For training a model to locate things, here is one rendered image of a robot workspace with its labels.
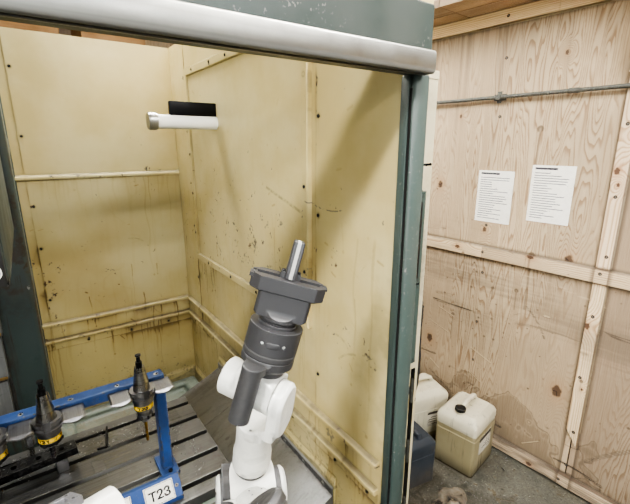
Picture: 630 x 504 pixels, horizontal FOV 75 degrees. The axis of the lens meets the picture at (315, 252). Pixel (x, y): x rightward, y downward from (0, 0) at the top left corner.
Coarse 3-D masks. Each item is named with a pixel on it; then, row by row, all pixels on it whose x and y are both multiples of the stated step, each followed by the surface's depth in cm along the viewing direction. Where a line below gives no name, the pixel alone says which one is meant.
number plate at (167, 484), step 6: (168, 480) 115; (156, 486) 113; (162, 486) 114; (168, 486) 115; (144, 492) 112; (150, 492) 112; (156, 492) 113; (162, 492) 113; (168, 492) 114; (174, 492) 115; (144, 498) 111; (150, 498) 111; (156, 498) 112; (162, 498) 113; (168, 498) 113
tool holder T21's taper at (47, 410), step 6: (36, 396) 97; (42, 396) 97; (48, 396) 98; (36, 402) 97; (42, 402) 97; (48, 402) 98; (36, 408) 97; (42, 408) 97; (48, 408) 98; (54, 408) 100; (36, 414) 98; (42, 414) 97; (48, 414) 98; (54, 414) 99; (36, 420) 98; (42, 420) 97; (48, 420) 98
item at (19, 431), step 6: (24, 420) 100; (30, 420) 100; (12, 426) 98; (18, 426) 98; (24, 426) 98; (30, 426) 98; (12, 432) 96; (18, 432) 96; (24, 432) 96; (30, 432) 96; (6, 438) 94; (12, 438) 94; (18, 438) 94; (24, 438) 95
